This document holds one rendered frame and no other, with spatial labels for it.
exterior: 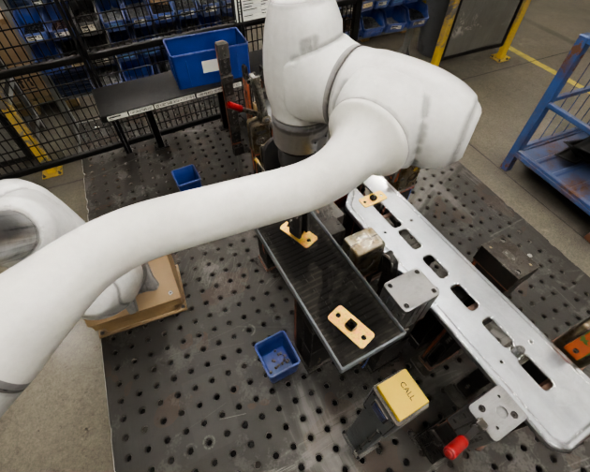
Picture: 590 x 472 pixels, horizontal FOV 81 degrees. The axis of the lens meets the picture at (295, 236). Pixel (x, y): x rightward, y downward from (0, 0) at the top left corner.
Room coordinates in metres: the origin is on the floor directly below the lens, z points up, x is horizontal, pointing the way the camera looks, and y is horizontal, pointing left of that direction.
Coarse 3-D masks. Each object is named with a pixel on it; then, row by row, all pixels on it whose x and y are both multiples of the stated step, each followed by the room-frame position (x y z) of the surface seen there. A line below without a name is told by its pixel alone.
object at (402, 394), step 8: (392, 376) 0.17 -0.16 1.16; (400, 376) 0.17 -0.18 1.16; (408, 376) 0.17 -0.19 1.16; (384, 384) 0.16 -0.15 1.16; (392, 384) 0.16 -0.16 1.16; (400, 384) 0.16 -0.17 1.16; (408, 384) 0.16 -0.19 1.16; (416, 384) 0.16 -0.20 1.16; (384, 392) 0.15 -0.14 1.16; (392, 392) 0.15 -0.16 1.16; (400, 392) 0.15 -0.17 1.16; (408, 392) 0.15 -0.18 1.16; (416, 392) 0.15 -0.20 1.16; (392, 400) 0.13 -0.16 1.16; (400, 400) 0.13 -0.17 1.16; (408, 400) 0.13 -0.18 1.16; (416, 400) 0.13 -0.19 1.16; (424, 400) 0.13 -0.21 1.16; (392, 408) 0.12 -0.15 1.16; (400, 408) 0.12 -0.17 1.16; (408, 408) 0.12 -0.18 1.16; (416, 408) 0.12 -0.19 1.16; (400, 416) 0.11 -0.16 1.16
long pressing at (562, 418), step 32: (352, 192) 0.76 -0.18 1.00; (384, 192) 0.76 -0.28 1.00; (384, 224) 0.64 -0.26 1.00; (416, 224) 0.64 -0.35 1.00; (416, 256) 0.53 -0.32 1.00; (448, 256) 0.53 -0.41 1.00; (448, 288) 0.43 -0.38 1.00; (480, 288) 0.43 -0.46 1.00; (448, 320) 0.34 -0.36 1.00; (480, 320) 0.34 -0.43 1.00; (512, 320) 0.34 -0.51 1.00; (480, 352) 0.27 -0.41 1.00; (544, 352) 0.27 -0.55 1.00; (512, 384) 0.20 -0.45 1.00; (576, 384) 0.20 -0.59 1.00; (544, 416) 0.14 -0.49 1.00; (576, 416) 0.14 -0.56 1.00
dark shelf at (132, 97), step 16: (256, 64) 1.52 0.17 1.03; (144, 80) 1.39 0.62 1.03; (160, 80) 1.39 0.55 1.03; (240, 80) 1.39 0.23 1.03; (96, 96) 1.26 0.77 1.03; (112, 96) 1.26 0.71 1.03; (128, 96) 1.26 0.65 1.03; (144, 96) 1.26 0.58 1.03; (160, 96) 1.26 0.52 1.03; (176, 96) 1.26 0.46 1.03; (192, 96) 1.28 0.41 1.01; (112, 112) 1.15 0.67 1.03; (128, 112) 1.17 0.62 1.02
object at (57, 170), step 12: (0, 108) 1.95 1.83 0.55; (12, 108) 2.01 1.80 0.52; (0, 120) 1.95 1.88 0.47; (12, 120) 1.96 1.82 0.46; (12, 132) 1.96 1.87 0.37; (12, 144) 1.95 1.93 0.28; (24, 144) 1.98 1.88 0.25; (0, 156) 1.90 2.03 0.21; (12, 156) 1.93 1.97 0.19; (24, 156) 1.95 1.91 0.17; (48, 156) 2.02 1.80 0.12; (60, 168) 2.02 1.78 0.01
